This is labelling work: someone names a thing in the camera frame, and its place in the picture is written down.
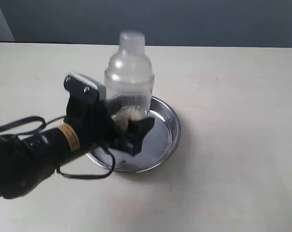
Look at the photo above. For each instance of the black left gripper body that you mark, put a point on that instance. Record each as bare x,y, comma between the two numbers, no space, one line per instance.
98,125

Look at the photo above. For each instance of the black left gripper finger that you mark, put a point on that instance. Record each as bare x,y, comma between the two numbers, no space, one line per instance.
113,106
136,132

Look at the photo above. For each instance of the clear plastic shaker bottle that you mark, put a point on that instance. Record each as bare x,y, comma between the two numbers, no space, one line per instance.
129,78

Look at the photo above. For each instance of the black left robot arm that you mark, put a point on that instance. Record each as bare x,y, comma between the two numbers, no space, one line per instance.
25,163

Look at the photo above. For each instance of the round stainless steel plate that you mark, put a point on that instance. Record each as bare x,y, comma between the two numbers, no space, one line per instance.
158,145

